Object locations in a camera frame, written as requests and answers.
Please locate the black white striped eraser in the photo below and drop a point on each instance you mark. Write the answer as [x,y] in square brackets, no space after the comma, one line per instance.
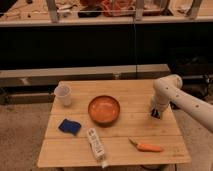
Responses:
[155,113]

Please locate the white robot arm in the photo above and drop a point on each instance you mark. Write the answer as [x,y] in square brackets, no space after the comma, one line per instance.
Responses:
[168,90]

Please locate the orange bowl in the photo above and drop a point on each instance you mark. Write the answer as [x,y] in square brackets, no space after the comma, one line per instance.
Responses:
[104,109]

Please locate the wooden folding table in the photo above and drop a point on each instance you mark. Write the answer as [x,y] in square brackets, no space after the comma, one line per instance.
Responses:
[61,149]

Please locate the clear plastic cup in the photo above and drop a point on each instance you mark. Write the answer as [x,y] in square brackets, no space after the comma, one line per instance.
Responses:
[63,94]

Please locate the blue folded cloth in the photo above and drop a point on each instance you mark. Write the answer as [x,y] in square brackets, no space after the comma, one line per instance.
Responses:
[68,126]

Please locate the white tube with label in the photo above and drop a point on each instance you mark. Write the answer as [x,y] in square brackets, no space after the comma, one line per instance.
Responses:
[97,147]

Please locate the orange carrot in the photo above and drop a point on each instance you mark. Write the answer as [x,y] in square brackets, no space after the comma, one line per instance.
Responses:
[145,147]

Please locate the grey metal bench rail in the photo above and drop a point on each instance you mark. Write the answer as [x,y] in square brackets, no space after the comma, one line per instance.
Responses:
[51,76]

